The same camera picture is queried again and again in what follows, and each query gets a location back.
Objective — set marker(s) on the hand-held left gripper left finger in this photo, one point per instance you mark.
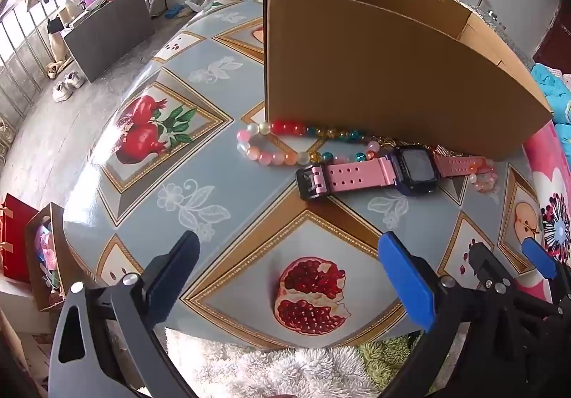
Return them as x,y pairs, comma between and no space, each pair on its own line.
171,286

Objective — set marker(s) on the fruit print tablecloth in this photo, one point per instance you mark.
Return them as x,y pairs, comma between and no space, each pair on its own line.
232,219

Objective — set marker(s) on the white sneaker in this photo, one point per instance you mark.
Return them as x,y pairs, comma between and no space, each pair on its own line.
75,80
62,92

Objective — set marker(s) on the small cardboard box of clutter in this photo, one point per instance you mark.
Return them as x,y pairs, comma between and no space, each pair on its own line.
42,264

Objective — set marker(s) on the blue clothing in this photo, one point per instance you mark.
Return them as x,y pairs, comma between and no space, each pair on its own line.
553,90

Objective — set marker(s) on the blue slippers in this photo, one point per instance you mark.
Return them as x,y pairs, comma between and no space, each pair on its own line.
176,12

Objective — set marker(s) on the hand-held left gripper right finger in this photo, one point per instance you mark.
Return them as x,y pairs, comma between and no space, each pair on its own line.
408,282

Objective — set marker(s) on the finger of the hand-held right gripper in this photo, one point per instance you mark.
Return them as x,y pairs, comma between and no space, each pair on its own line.
537,253
486,264

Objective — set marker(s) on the red paper bag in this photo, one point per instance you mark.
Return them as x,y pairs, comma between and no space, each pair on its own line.
15,237

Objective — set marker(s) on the metal window railing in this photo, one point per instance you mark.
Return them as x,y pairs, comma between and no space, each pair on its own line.
22,54

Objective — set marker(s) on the pink printed blanket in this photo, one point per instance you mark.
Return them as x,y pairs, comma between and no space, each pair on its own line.
551,197

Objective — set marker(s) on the grey cabinet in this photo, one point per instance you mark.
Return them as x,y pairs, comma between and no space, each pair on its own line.
107,36

